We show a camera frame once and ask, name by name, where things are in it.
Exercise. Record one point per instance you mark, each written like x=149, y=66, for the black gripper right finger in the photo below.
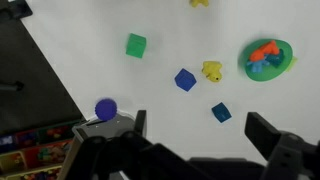
x=262, y=135

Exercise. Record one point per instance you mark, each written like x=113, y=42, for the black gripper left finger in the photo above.
x=140, y=121

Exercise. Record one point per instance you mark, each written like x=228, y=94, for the orange toy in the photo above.
x=263, y=51

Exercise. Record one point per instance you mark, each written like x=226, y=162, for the green bowl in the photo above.
x=258, y=75

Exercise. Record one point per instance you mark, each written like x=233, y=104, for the light blue toy figure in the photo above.
x=257, y=65

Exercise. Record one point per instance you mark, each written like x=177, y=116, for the teal toy figure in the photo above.
x=276, y=59

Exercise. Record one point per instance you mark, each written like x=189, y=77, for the yellow spiky toy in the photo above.
x=199, y=2

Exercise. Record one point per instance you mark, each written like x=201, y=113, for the grey metal plate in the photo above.
x=110, y=127

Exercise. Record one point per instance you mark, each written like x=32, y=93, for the purple ball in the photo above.
x=106, y=108

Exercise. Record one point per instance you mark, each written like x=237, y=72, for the teal-blue cube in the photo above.
x=221, y=112

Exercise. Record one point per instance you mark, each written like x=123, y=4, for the blue cube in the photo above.
x=185, y=79

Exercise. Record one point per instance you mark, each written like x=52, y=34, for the green cube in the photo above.
x=135, y=45

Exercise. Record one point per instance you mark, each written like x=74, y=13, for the yellow-green block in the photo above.
x=292, y=64

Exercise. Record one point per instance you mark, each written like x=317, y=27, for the orange block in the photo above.
x=212, y=70

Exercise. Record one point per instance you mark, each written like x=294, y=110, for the box of colourful toys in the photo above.
x=31, y=153

